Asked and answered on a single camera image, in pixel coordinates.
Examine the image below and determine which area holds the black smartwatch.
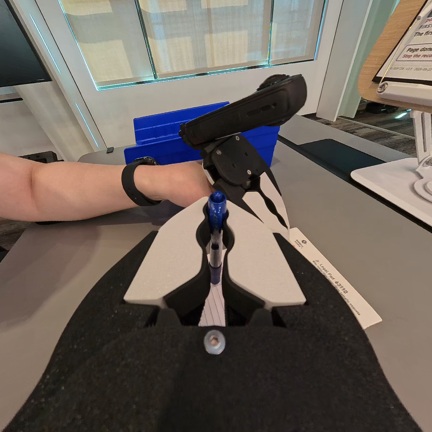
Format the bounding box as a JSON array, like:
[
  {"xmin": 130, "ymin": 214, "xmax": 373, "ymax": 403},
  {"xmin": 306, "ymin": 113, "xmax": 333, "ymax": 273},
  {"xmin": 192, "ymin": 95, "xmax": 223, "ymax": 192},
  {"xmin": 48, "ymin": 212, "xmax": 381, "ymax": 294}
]
[{"xmin": 121, "ymin": 157, "xmax": 162, "ymax": 206}]

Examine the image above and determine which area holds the dark desk mat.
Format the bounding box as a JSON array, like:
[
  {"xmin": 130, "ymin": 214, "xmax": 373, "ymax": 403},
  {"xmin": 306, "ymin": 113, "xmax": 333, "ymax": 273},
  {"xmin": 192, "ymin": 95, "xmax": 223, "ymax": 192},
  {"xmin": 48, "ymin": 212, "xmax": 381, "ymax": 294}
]
[{"xmin": 280, "ymin": 135, "xmax": 405, "ymax": 183}]

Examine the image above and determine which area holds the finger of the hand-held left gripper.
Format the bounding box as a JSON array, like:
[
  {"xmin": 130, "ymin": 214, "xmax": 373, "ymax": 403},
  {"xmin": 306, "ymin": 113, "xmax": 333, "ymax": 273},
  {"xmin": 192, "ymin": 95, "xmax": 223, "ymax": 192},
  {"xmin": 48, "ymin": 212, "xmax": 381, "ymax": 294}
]
[
  {"xmin": 232, "ymin": 184, "xmax": 288, "ymax": 234},
  {"xmin": 256, "ymin": 167, "xmax": 291, "ymax": 237}
]

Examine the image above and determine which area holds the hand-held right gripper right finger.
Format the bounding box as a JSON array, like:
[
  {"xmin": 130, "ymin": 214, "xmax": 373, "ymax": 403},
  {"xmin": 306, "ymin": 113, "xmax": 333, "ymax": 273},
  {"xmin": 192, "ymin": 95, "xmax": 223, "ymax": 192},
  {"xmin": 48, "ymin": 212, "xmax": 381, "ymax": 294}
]
[{"xmin": 221, "ymin": 206, "xmax": 308, "ymax": 326}]

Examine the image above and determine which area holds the black box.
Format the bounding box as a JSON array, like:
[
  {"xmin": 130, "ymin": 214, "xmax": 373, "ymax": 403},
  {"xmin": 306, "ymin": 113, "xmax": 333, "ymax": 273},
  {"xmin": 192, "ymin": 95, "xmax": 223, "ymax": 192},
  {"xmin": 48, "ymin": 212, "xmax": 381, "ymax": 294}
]
[{"xmin": 18, "ymin": 151, "xmax": 58, "ymax": 164}]

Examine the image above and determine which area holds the wooden document stand board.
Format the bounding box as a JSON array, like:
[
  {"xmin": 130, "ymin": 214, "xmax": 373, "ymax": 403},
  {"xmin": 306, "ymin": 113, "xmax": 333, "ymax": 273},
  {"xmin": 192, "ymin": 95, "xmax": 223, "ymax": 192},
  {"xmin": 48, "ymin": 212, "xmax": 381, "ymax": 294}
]
[{"xmin": 358, "ymin": 0, "xmax": 432, "ymax": 112}]

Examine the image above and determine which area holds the blue pen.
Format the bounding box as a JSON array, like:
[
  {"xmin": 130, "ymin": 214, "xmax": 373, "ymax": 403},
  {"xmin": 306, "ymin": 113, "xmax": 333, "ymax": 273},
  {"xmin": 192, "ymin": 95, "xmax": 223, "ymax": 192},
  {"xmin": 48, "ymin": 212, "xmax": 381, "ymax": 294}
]
[{"xmin": 207, "ymin": 191, "xmax": 227, "ymax": 286}]

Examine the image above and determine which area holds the printed instruction sheet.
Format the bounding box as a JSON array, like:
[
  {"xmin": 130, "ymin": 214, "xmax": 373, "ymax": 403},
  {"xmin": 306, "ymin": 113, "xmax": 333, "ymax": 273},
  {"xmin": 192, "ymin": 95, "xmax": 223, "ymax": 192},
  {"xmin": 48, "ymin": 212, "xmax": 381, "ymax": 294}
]
[{"xmin": 373, "ymin": 0, "xmax": 432, "ymax": 81}]

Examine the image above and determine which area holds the black wall monitor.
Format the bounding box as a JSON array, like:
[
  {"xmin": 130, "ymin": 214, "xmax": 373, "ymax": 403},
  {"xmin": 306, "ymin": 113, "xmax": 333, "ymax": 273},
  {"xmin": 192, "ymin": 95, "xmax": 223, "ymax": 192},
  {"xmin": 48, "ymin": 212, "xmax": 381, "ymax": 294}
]
[{"xmin": 0, "ymin": 0, "xmax": 53, "ymax": 89}]

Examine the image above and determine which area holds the white lined notepad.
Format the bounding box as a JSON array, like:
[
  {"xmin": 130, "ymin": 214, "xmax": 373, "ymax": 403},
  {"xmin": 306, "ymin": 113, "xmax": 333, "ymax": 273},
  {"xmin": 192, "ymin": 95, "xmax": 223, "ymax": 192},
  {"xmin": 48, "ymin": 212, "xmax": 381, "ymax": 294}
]
[{"xmin": 198, "ymin": 227, "xmax": 383, "ymax": 329}]

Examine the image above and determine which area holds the blue plastic bin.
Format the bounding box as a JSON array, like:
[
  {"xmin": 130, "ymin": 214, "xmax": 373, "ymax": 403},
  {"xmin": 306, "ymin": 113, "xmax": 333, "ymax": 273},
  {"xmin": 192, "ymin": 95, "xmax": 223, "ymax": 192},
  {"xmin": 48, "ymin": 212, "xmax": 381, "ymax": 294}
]
[{"xmin": 124, "ymin": 101, "xmax": 281, "ymax": 167}]

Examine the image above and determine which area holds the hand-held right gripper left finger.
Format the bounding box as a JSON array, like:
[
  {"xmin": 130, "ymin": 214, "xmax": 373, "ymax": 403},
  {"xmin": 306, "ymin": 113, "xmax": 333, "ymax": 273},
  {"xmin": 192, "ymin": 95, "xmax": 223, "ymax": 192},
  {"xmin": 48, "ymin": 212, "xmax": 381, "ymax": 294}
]
[{"xmin": 124, "ymin": 196, "xmax": 211, "ymax": 326}]

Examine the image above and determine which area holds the person's left hand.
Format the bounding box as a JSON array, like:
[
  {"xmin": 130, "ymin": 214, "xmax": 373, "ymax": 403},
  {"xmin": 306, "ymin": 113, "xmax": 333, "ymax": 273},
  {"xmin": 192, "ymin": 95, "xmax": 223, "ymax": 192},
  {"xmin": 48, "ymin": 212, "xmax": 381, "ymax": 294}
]
[{"xmin": 138, "ymin": 161, "xmax": 215, "ymax": 207}]

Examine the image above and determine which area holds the person's left forearm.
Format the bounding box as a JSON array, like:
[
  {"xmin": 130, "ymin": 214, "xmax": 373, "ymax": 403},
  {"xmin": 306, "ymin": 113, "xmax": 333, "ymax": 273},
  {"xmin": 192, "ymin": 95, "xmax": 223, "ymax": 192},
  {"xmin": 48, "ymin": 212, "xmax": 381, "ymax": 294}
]
[{"xmin": 0, "ymin": 152, "xmax": 127, "ymax": 221}]

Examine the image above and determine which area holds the white stand base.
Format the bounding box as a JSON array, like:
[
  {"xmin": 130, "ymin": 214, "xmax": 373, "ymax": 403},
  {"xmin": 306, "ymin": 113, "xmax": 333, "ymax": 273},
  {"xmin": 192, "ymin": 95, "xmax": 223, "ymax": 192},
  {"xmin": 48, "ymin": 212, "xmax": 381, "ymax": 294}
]
[{"xmin": 351, "ymin": 79, "xmax": 432, "ymax": 227}]

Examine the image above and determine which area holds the large window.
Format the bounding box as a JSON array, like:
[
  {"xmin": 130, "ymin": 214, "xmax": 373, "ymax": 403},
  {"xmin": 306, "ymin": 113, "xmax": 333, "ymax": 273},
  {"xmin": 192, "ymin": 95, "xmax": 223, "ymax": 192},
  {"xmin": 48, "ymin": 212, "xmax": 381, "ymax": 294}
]
[{"xmin": 59, "ymin": 0, "xmax": 326, "ymax": 91}]

